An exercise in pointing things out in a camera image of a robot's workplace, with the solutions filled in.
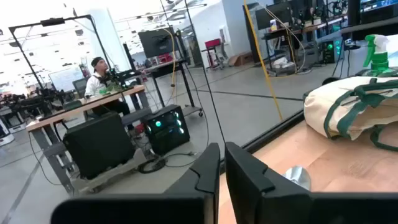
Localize green plastic spray bottle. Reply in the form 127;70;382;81
355;34;398;78

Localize large monitor on black stand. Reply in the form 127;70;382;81
347;0;398;26

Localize red chair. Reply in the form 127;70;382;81
203;37;225;70

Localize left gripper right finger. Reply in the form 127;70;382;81
224;141;398;224

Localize wooden desk with equipment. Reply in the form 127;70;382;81
261;14;349;75

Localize computer with green light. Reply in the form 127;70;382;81
322;39;343;65

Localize long yellow hanging cable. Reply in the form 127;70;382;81
243;0;284;122

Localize black rolling cart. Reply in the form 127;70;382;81
144;58;205;118

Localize silver metal garden scoop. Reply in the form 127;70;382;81
282;165;312;191

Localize cardboard box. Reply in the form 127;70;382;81
228;51;254;67

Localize wooden workstation table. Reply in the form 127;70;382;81
25;84;147;195

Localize large black box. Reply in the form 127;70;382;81
62;111;136;180

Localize thin yellow cable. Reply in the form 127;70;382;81
161;27;177;103

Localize black aluminium table frame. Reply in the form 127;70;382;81
217;110;307;174

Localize black overhead workstation frame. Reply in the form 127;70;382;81
8;14;111;91

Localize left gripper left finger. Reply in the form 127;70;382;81
51;142;221;224

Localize black floor cable coil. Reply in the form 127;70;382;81
136;151;200;175

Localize black computer tower green lights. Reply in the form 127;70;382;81
142;104;191;156

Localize person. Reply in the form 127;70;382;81
84;57;131;124

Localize dark desk monitor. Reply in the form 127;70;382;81
254;2;294;31

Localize cream canvas green-trimmed garden bag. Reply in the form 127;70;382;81
303;76;398;152

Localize whiteboard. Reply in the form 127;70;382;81
49;66;85;93

